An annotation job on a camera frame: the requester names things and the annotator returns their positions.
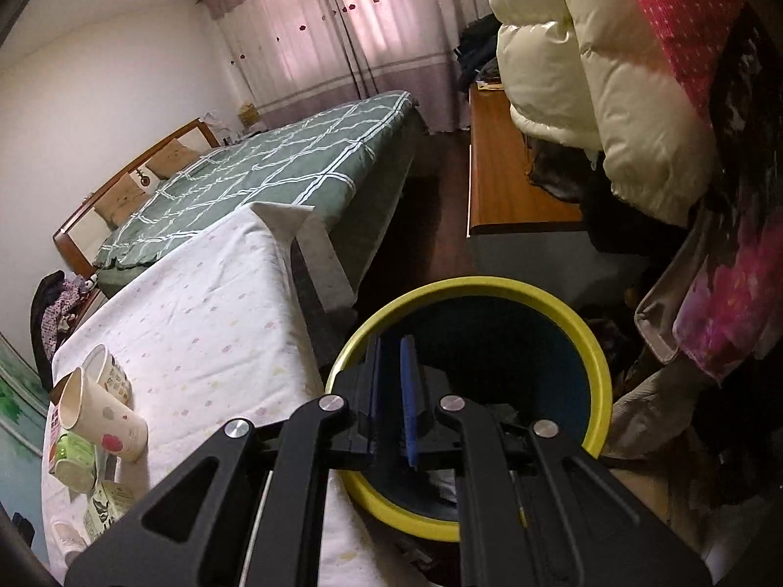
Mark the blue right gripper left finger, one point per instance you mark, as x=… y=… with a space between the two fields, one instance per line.
x=366 y=402

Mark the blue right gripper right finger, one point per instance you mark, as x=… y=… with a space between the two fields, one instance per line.
x=411 y=396

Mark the yellow blue trash bin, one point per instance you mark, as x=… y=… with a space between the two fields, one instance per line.
x=502 y=343

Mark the wooden desk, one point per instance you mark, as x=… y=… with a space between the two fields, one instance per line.
x=501 y=197

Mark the wooden bed with green quilt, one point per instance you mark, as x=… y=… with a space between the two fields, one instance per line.
x=348 y=163

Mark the white dotted table sheet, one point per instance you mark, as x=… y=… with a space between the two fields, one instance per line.
x=215 y=331

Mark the illustrated green white box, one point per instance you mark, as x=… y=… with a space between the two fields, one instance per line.
x=108 y=502

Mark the tissue box on far nightstand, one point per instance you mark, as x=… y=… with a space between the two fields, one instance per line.
x=248 y=115

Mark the paper cup with pink dots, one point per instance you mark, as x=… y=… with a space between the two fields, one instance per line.
x=87 y=409

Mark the green white carton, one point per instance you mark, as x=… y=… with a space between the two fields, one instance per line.
x=71 y=458

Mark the right brown pillow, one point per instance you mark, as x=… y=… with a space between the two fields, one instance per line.
x=172 y=158

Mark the brown pillow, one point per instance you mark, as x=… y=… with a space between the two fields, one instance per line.
x=172 y=158
x=120 y=202

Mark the dark clothes on desk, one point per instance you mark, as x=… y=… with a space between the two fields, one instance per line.
x=476 y=47

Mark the left brown pillow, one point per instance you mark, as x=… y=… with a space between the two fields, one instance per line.
x=120 y=202

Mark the floral pink scarf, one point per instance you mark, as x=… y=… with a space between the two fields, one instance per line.
x=732 y=312

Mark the cream puffer jacket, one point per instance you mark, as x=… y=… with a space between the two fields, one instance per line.
x=591 y=75

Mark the pink window curtain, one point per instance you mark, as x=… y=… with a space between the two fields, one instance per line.
x=293 y=58

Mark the pile of clothes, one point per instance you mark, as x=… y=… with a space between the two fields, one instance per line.
x=58 y=302

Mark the red dotted garment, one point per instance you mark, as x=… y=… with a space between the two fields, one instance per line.
x=693 y=34

